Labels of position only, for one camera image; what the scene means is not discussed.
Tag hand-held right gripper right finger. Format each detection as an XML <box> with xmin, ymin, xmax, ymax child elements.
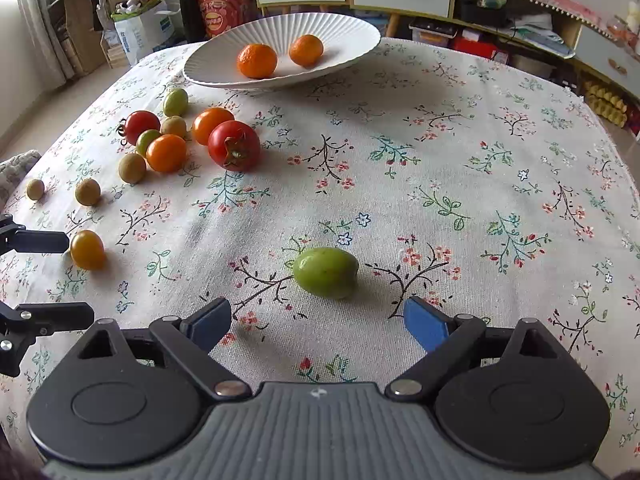
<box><xmin>385</xmin><ymin>296</ymin><xmax>571</xmax><ymax>401</ymax></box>

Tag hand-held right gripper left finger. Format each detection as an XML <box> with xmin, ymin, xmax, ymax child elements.
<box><xmin>75</xmin><ymin>297</ymin><xmax>253</xmax><ymax>402</ymax></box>

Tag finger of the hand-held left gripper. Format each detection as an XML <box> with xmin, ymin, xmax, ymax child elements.
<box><xmin>0</xmin><ymin>302</ymin><xmax>95</xmax><ymax>378</ymax></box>
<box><xmin>0</xmin><ymin>214</ymin><xmax>70</xmax><ymax>257</ymax></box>

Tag yellow cherry tomato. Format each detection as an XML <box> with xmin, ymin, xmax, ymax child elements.
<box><xmin>69</xmin><ymin>230</ymin><xmax>107</xmax><ymax>271</ymax></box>

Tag green oval tomato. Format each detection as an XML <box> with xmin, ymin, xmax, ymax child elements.
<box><xmin>292</xmin><ymin>247</ymin><xmax>360</xmax><ymax>299</ymax></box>

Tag green cherry tomato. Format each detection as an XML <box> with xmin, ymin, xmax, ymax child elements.
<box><xmin>163</xmin><ymin>88</ymin><xmax>189</xmax><ymax>117</ymax></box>
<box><xmin>136</xmin><ymin>129</ymin><xmax>162</xmax><ymax>157</ymax></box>

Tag small red tomato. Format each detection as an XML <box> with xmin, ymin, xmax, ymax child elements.
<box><xmin>117</xmin><ymin>110</ymin><xmax>162</xmax><ymax>146</ymax></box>

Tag orange cherry tomato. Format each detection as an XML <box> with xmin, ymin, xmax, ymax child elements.
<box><xmin>146</xmin><ymin>133</ymin><xmax>188</xmax><ymax>174</ymax></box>
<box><xmin>192</xmin><ymin>107</ymin><xmax>236</xmax><ymax>146</ymax></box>

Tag large red tomato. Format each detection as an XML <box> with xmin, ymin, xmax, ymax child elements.
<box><xmin>207</xmin><ymin>120</ymin><xmax>262</xmax><ymax>172</ymax></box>

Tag mandarin orange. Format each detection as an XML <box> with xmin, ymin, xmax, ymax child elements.
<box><xmin>289</xmin><ymin>34</ymin><xmax>325</xmax><ymax>67</ymax></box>
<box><xmin>237</xmin><ymin>43</ymin><xmax>278</xmax><ymax>80</ymax></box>

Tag white ribbed bowl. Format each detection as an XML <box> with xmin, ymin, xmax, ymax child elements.
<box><xmin>181</xmin><ymin>10</ymin><xmax>382</xmax><ymax>92</ymax></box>

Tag grey cushion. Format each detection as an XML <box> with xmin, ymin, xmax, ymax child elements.
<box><xmin>0</xmin><ymin>150</ymin><xmax>42</xmax><ymax>206</ymax></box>

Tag floral tablecloth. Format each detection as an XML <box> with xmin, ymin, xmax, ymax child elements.
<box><xmin>0</xmin><ymin>37</ymin><xmax>640</xmax><ymax>480</ymax></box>

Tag light curtain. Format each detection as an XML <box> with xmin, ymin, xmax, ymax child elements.
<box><xmin>15</xmin><ymin>0</ymin><xmax>68</xmax><ymax>93</ymax></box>

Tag white paper bag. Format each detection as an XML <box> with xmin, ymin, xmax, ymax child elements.
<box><xmin>111</xmin><ymin>0</ymin><xmax>177</xmax><ymax>67</ymax></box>

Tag wooden shelf unit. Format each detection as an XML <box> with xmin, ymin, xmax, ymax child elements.
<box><xmin>47</xmin><ymin>0</ymin><xmax>151</xmax><ymax>76</ymax></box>

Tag red box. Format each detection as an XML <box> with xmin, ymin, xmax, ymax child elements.
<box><xmin>451</xmin><ymin>37</ymin><xmax>499</xmax><ymax>62</ymax></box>

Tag yellow egg trays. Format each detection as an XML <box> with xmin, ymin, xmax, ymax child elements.
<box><xmin>584</xmin><ymin>81</ymin><xmax>630</xmax><ymax>127</ymax></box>

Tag red snack bucket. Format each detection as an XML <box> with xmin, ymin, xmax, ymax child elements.
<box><xmin>194</xmin><ymin>0</ymin><xmax>251</xmax><ymax>39</ymax></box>

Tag long low wooden cabinet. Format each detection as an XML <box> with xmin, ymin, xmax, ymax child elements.
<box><xmin>452</xmin><ymin>0</ymin><xmax>640</xmax><ymax>106</ymax></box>

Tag glass jar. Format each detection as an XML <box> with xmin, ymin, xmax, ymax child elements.
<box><xmin>606</xmin><ymin>15</ymin><xmax>636</xmax><ymax>43</ymax></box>

